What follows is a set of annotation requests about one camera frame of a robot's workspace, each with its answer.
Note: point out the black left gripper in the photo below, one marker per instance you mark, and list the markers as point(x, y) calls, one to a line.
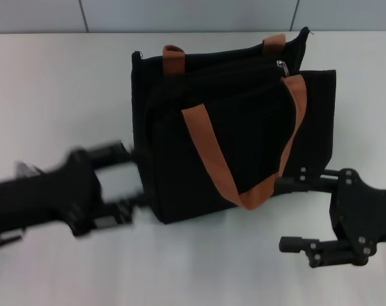
point(46, 197)

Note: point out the silver zipper pull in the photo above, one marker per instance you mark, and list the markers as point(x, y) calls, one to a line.
point(283, 68)

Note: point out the silver plug connector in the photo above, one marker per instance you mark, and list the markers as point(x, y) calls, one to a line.
point(25, 169)

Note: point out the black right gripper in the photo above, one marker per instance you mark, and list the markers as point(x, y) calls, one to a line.
point(361, 216)

